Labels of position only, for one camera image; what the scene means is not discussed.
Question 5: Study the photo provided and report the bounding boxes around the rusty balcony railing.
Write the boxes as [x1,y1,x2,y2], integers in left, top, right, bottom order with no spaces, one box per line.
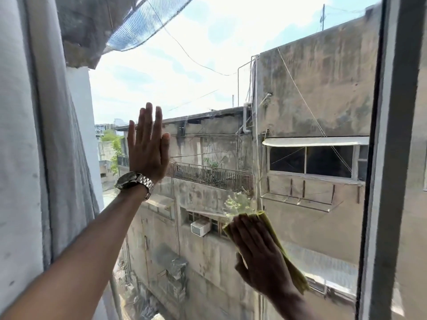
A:
[165,161,254,194]

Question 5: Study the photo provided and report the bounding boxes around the black overhead wire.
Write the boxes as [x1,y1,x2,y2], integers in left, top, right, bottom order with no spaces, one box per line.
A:
[146,0,238,77]

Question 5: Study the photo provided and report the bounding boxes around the person's right forearm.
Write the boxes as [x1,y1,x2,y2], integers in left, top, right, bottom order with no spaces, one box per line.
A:
[266,286,318,320]

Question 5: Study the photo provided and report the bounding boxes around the dark sliding window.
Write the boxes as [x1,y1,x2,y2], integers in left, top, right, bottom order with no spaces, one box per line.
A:
[266,144,369,184]

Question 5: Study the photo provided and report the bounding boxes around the green trees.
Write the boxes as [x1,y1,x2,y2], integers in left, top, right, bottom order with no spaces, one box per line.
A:
[100,129,125,174]

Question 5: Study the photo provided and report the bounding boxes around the tall concrete building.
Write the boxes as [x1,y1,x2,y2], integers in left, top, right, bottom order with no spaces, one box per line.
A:
[253,6,382,320]

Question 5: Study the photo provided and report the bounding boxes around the grey window frame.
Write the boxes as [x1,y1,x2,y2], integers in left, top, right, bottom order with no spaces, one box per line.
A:
[355,0,427,320]

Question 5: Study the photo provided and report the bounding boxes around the person's left hand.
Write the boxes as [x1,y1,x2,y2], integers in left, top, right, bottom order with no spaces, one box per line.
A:
[126,102,171,184]

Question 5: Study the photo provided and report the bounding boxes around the window glass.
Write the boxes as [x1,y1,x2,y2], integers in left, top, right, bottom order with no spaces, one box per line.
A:
[55,0,383,320]

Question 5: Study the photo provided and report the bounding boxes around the green cleaning cloth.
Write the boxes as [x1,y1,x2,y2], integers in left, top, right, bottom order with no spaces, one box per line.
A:
[222,211,311,296]

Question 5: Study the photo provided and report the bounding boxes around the blue mesh netting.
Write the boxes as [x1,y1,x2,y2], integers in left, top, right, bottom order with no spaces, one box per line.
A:
[106,0,196,52]

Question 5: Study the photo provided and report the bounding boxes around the white drain pipe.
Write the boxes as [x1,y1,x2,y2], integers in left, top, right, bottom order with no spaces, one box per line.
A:
[242,102,253,134]

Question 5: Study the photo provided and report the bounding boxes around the metal drying rack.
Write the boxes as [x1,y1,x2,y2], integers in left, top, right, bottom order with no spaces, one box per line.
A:
[261,178,363,213]

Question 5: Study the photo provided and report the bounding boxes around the person's left forearm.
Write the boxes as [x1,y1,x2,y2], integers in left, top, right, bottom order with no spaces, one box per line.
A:
[0,188,148,320]

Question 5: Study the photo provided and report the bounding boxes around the person's right hand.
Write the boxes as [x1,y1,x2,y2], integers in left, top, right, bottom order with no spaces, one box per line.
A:
[228,215,299,300]

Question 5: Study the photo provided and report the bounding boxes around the silver wristwatch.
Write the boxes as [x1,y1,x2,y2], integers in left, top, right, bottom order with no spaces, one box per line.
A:
[115,171,155,201]

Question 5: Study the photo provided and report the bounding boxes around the low concrete building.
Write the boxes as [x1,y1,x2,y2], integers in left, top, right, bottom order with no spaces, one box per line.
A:
[113,106,258,320]

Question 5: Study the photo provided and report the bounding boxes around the white air conditioner unit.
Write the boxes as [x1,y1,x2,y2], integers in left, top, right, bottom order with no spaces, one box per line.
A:
[190,219,211,237]

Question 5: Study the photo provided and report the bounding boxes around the white window awning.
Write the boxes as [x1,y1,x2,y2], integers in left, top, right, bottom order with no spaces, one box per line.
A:
[262,136,370,148]

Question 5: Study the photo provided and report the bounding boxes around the large grey curtain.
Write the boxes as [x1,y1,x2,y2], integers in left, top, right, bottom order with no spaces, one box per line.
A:
[0,0,105,307]

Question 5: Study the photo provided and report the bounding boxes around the rough concrete overhang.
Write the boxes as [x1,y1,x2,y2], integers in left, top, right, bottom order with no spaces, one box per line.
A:
[55,0,141,70]

